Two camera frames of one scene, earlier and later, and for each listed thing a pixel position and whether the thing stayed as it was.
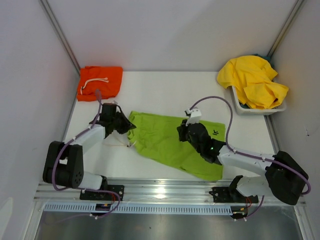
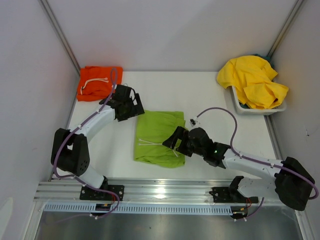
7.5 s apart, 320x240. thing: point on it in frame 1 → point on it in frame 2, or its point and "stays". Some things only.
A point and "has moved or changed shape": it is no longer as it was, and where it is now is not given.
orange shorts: [108, 79] stays
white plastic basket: [281, 107] stays
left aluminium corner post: [61, 34] stays
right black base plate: [228, 194] stays
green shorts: [157, 136] has moved or changed shape
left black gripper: [127, 125] → [136, 109]
